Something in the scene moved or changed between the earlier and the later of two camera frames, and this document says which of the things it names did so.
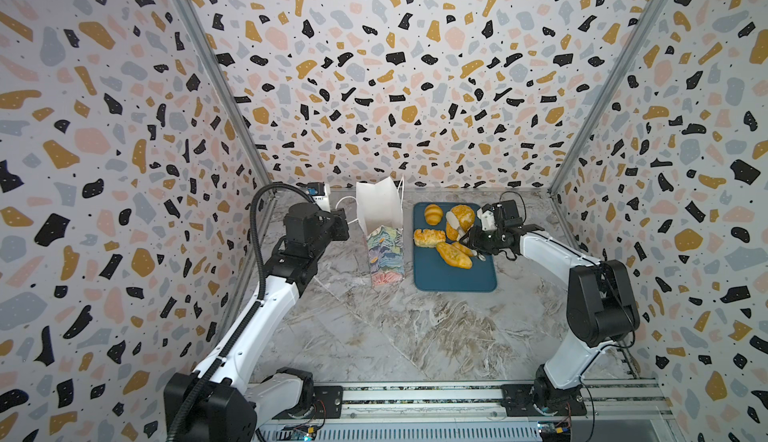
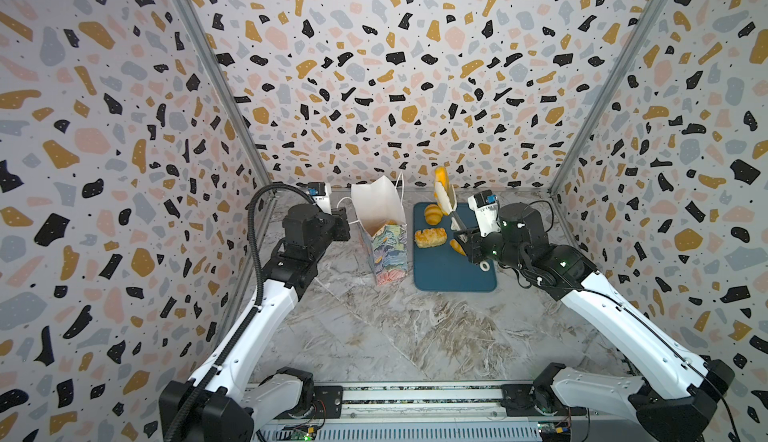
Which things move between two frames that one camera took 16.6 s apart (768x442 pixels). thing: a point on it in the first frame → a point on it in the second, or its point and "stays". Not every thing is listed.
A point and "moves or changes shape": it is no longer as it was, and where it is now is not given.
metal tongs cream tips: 462,235 moves or changes shape
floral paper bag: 380,214 stays
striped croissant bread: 463,248 stays
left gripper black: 336,220 stays
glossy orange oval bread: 453,255 → 441,175
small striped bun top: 433,214 stays
